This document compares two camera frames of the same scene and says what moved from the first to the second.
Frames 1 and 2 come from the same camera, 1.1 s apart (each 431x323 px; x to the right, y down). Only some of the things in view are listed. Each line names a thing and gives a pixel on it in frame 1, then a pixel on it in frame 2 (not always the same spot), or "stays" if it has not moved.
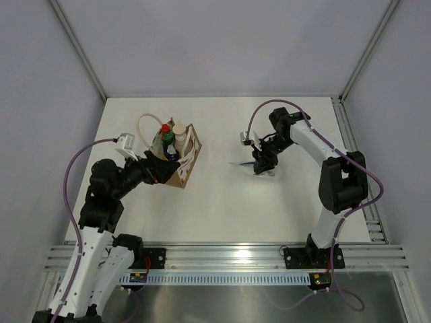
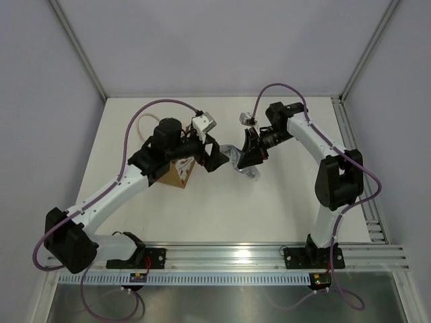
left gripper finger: x=163 y=171 → x=216 y=159
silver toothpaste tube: x=267 y=173 → x=236 y=155
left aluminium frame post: x=77 y=46 stays
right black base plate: x=311 y=258 stays
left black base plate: x=149 y=258 stays
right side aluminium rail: x=374 y=211 stays
